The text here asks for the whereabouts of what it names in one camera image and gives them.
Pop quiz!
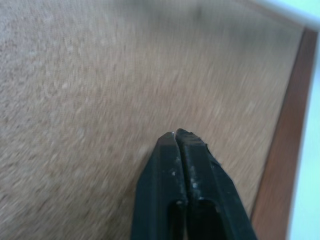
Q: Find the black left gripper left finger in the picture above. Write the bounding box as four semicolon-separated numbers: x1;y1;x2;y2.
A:
130;130;189;240

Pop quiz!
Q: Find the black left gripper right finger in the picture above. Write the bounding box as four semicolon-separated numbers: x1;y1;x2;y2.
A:
175;128;254;240

